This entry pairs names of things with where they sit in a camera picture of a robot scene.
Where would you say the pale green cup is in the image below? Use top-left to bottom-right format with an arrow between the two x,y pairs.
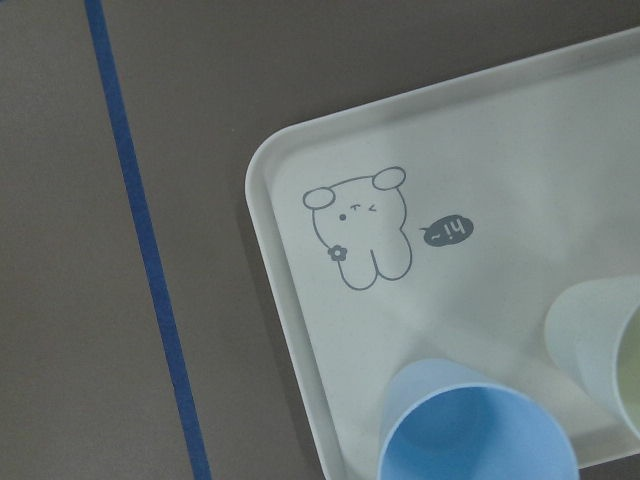
544,275 -> 639,435

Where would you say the cream plastic tray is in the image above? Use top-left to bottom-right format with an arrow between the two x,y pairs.
245,29 -> 639,479

